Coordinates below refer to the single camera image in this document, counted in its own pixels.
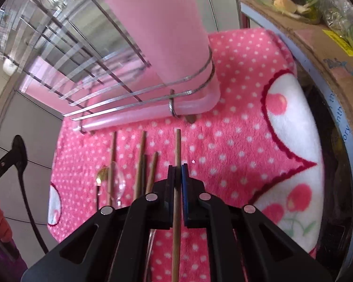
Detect pink polka dot blanket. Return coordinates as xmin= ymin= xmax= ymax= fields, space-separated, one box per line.
xmin=47 ymin=27 xmax=325 ymax=282

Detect green vegetables in bags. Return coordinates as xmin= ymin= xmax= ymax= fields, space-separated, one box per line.
xmin=257 ymin=0 xmax=353 ymax=50

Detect pink utensil cup right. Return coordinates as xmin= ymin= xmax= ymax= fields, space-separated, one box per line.
xmin=104 ymin=0 xmax=212 ymax=88

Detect gold metal spoon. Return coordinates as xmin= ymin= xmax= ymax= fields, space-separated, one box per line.
xmin=96 ymin=165 xmax=108 ymax=211

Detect wooden chopstick short dark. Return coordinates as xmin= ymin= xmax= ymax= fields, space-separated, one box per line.
xmin=141 ymin=153 xmax=147 ymax=196

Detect chrome wire utensil rack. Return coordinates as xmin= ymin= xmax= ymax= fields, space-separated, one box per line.
xmin=0 ymin=0 xmax=220 ymax=133

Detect purple fleece sleeve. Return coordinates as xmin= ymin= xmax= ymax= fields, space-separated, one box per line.
xmin=0 ymin=240 xmax=27 ymax=281

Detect pink plastic drip tray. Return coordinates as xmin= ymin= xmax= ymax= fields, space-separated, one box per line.
xmin=20 ymin=53 xmax=220 ymax=133

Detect cardboard covered shelf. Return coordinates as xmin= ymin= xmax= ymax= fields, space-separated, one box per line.
xmin=240 ymin=0 xmax=353 ymax=280

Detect wooden chopstick tall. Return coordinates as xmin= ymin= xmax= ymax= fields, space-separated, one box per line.
xmin=133 ymin=130 xmax=146 ymax=200

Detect clear plastic spoon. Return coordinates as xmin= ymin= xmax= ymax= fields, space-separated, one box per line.
xmin=112 ymin=162 xmax=126 ymax=209

